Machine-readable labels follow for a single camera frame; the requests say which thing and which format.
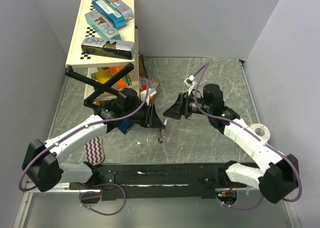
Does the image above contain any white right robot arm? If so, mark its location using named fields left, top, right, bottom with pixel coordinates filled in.
left=163, top=84, right=299, bottom=203

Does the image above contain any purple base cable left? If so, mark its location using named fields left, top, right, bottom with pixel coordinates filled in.
left=78, top=183, right=127, bottom=216

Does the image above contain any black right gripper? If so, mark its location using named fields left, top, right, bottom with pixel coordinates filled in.
left=163, top=92, right=212, bottom=120

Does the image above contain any teal R&O box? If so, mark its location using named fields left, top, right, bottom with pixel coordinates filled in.
left=84, top=10, right=121, bottom=40

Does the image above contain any cream two-tier shelf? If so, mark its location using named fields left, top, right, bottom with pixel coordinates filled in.
left=65, top=0, right=140, bottom=108

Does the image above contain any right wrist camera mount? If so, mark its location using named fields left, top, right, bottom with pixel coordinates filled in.
left=184, top=75, right=197, bottom=95

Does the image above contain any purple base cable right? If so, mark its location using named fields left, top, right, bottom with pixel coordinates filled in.
left=216, top=187, right=263, bottom=210

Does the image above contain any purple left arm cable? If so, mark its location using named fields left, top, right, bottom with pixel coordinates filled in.
left=19, top=77, right=150, bottom=191

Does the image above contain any orange sponge package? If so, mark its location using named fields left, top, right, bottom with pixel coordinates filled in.
left=90, top=66, right=132, bottom=90

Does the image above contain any small padlock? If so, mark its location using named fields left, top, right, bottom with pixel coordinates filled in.
left=157, top=134, right=164, bottom=144

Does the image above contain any orange Kettle chips bag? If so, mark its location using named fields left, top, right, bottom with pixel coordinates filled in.
left=139, top=76, right=160, bottom=98

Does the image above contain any blue foil box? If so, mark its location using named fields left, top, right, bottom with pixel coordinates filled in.
left=92, top=0, right=127, bottom=30

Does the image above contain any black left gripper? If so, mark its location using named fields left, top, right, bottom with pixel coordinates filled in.
left=123, top=102, right=165, bottom=129

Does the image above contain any white tape roll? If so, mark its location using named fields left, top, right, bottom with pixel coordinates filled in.
left=250, top=123, right=271, bottom=141

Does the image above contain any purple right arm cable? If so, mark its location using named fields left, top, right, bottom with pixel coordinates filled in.
left=193, top=62, right=303, bottom=201

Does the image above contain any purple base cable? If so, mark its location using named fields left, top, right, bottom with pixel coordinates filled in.
left=216, top=187, right=263, bottom=210
left=78, top=183, right=127, bottom=216

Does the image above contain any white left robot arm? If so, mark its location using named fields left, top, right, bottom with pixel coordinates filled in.
left=22, top=88, right=164, bottom=192

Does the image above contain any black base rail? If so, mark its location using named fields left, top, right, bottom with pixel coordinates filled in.
left=68, top=162, right=253, bottom=201

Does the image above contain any silver R&O box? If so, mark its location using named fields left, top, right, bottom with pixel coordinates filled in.
left=105, top=0, right=134, bottom=21

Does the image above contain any dark grey R&O box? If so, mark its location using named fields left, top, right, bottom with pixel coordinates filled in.
left=81, top=37, right=136, bottom=60

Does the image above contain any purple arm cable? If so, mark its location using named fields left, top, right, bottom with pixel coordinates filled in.
left=193, top=62, right=303, bottom=201
left=19, top=77, right=150, bottom=191

